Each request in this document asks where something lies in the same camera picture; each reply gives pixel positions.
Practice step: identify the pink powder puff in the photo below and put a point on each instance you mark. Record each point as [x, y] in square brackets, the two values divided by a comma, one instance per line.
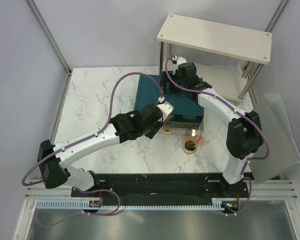
[197, 140]

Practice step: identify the round gold compact jar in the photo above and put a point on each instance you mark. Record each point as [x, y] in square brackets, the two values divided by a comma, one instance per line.
[189, 147]

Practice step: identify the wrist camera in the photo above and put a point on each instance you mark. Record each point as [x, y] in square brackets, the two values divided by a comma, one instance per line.
[176, 61]
[166, 108]

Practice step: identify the white two-tier shelf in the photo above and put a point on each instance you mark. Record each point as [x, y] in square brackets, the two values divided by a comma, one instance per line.
[253, 46]

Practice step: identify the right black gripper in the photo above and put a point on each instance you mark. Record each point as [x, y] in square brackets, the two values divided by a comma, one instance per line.
[165, 80]

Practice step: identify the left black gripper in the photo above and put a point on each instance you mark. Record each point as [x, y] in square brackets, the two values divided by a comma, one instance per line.
[159, 125]

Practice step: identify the teal drawer organizer box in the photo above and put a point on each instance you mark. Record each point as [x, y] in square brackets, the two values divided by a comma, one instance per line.
[187, 116]

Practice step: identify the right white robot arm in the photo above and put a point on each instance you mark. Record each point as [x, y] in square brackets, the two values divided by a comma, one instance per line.
[244, 131]

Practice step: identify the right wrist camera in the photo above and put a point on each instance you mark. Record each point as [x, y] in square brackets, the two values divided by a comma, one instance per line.
[176, 61]

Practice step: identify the white slotted cable duct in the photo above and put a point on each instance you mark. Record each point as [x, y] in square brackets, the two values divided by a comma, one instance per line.
[85, 204]

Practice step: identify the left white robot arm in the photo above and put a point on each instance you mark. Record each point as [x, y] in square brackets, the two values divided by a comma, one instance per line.
[57, 170]

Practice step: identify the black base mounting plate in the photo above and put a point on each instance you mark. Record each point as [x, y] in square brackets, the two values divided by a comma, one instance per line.
[164, 188]

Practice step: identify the grey metal panel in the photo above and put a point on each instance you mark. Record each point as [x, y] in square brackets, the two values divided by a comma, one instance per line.
[281, 131]

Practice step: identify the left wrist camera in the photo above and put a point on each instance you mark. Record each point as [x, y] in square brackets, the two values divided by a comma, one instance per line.
[166, 108]

